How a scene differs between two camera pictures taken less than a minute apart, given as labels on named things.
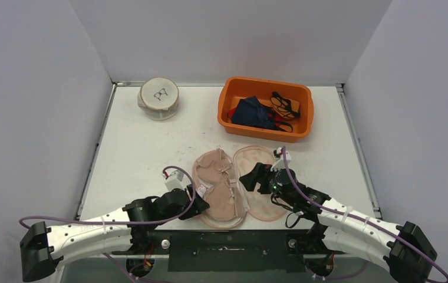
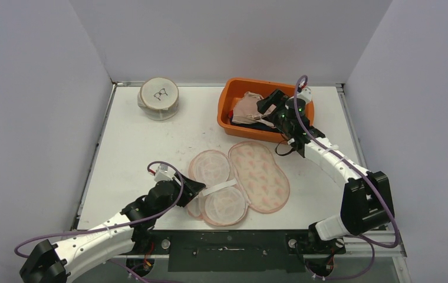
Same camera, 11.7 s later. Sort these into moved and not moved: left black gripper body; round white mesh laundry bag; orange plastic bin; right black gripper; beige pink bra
Moved: beige pink bra; right black gripper; left black gripper body
Not moved: orange plastic bin; round white mesh laundry bag
